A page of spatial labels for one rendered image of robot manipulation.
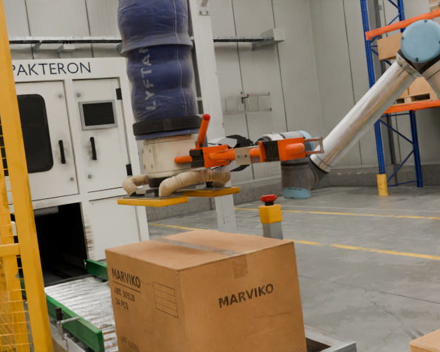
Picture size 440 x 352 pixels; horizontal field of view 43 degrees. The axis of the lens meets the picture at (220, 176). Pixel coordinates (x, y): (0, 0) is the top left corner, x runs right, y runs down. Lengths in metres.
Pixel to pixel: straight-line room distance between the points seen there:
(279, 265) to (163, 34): 0.79
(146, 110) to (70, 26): 9.23
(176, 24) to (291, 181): 0.62
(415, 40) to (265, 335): 0.94
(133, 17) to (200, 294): 0.86
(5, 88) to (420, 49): 1.36
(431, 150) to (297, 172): 9.99
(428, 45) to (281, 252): 0.72
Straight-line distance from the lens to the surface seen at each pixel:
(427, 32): 1.67
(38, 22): 10.84
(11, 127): 2.10
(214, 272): 1.59
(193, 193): 1.86
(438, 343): 0.89
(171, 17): 1.82
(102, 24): 11.21
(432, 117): 11.66
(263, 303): 1.70
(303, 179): 1.81
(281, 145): 1.31
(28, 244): 2.11
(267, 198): 2.28
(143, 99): 1.80
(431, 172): 11.62
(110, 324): 2.63
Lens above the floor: 1.26
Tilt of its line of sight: 3 degrees down
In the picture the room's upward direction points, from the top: 7 degrees counter-clockwise
